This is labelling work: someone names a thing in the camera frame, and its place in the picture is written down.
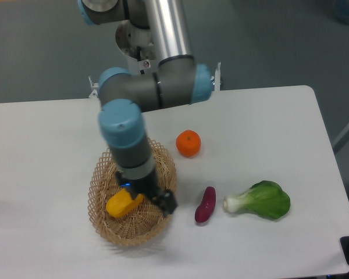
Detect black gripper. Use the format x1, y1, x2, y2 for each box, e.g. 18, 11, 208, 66
115, 167, 177, 217

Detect woven wicker basket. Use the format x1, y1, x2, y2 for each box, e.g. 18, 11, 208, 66
88, 149, 170, 246

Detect yellow toy mango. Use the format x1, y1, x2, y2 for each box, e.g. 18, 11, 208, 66
105, 189, 144, 218

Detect green toy bok choy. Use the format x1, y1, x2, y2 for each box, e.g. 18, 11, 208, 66
223, 180, 291, 220

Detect black cable on pedestal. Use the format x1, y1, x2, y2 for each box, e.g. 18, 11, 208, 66
136, 45, 145, 75

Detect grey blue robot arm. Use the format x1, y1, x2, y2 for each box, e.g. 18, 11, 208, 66
78, 1, 212, 216

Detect orange toy tangerine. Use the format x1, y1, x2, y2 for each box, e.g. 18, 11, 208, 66
176, 130, 201, 158

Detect purple toy sweet potato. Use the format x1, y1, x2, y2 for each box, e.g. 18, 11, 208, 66
194, 187, 216, 223

